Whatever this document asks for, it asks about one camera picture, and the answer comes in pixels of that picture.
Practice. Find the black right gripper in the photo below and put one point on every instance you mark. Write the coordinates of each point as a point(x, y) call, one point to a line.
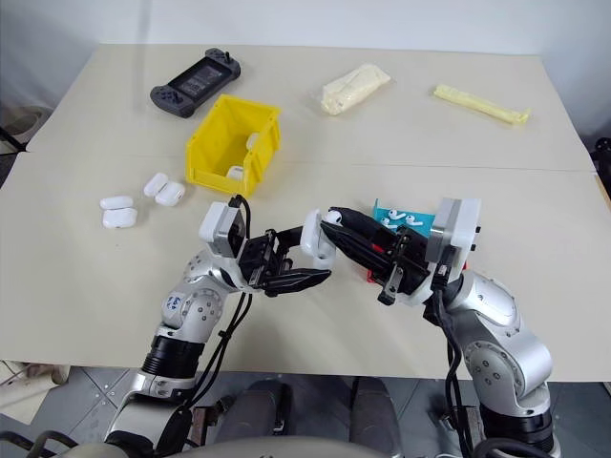
point(410, 260)

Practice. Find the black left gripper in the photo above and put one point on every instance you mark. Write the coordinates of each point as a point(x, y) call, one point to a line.
point(260, 260)

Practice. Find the white earbud case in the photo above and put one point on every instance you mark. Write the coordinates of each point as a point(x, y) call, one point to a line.
point(116, 202)
point(235, 172)
point(119, 218)
point(156, 184)
point(316, 241)
point(170, 193)

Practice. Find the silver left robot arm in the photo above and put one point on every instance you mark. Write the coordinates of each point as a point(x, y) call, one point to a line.
point(191, 315)

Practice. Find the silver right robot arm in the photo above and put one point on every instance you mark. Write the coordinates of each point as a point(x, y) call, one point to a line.
point(506, 343)

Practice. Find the closed white earbud case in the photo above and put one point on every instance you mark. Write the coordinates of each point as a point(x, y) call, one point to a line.
point(119, 218)
point(156, 184)
point(116, 202)
point(170, 193)
point(235, 172)

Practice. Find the yellow plastic bin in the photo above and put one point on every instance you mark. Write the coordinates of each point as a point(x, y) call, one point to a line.
point(217, 143)

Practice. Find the teal earbud tray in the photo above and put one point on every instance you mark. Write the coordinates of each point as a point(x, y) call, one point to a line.
point(420, 231)

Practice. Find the cream filled plastic bag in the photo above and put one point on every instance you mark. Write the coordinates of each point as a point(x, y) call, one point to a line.
point(351, 88)

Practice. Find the dark rounded shape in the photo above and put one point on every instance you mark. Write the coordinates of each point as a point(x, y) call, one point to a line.
point(372, 420)
point(260, 420)

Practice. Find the long pale yellow packet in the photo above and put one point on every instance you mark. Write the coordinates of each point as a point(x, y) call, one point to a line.
point(482, 106)

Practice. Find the dark grey handheld game console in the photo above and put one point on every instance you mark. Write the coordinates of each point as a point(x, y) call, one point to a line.
point(195, 81)

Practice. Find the grey robot torso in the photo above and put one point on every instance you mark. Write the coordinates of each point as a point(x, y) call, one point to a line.
point(143, 451)

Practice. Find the black background equipment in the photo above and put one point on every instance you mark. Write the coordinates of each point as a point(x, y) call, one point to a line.
point(602, 151)

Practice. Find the white rounded background object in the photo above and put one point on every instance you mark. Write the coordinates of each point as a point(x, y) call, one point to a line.
point(21, 125)

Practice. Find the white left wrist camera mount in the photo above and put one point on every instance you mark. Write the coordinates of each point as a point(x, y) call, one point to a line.
point(217, 228)

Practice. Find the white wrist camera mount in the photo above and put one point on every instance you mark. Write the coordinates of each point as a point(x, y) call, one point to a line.
point(458, 224)
point(217, 228)

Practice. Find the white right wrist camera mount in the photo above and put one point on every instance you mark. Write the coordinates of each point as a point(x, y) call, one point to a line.
point(458, 224)

